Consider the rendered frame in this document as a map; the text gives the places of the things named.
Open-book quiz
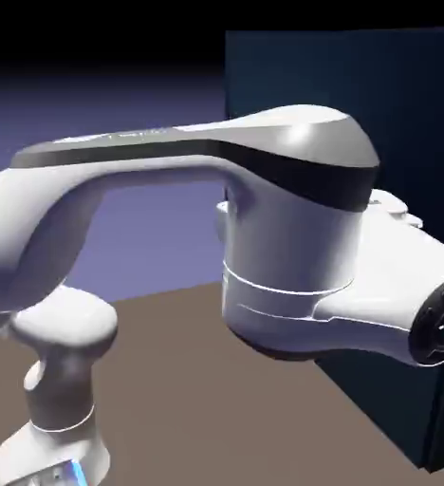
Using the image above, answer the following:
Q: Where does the dark blue cabinet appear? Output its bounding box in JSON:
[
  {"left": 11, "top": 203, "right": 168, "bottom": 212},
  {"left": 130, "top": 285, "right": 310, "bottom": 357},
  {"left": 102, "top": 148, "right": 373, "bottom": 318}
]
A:
[{"left": 224, "top": 26, "right": 444, "bottom": 475}]

